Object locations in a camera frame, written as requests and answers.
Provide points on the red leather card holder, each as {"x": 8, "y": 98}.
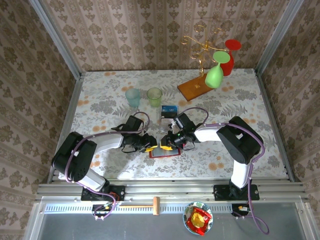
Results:
{"x": 165, "y": 153}

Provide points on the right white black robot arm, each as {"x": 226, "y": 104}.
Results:
{"x": 207, "y": 132}

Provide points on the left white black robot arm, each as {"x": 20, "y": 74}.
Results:
{"x": 110, "y": 143}

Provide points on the clear acrylic card stand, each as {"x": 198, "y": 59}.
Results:
{"x": 160, "y": 120}

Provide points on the floral patterned table mat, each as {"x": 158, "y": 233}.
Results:
{"x": 175, "y": 170}

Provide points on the green plastic cup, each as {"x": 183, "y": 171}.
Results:
{"x": 154, "y": 98}

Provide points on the teal plastic cup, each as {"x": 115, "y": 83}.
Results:
{"x": 132, "y": 98}

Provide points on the wooden mallet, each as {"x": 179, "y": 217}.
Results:
{"x": 156, "y": 206}

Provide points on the patterned ceramic bowl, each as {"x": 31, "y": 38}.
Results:
{"x": 185, "y": 215}

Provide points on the green plastic wine glass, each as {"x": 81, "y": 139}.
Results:
{"x": 213, "y": 77}

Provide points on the red yellow snack packet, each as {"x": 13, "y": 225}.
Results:
{"x": 198, "y": 220}

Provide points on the grey metal trough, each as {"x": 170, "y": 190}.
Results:
{"x": 125, "y": 228}

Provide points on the red plastic wine glass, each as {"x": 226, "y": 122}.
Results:
{"x": 228, "y": 66}

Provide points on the perforated metal strip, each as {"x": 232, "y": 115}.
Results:
{"x": 75, "y": 208}

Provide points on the long aluminium base rail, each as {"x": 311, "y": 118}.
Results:
{"x": 170, "y": 191}

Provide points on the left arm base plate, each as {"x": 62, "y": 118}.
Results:
{"x": 120, "y": 192}

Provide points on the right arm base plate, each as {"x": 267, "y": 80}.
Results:
{"x": 220, "y": 193}

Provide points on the aluminium side rail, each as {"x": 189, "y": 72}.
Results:
{"x": 70, "y": 105}
{"x": 273, "y": 112}

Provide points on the aluminium frame post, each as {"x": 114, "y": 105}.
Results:
{"x": 61, "y": 45}
{"x": 277, "y": 37}

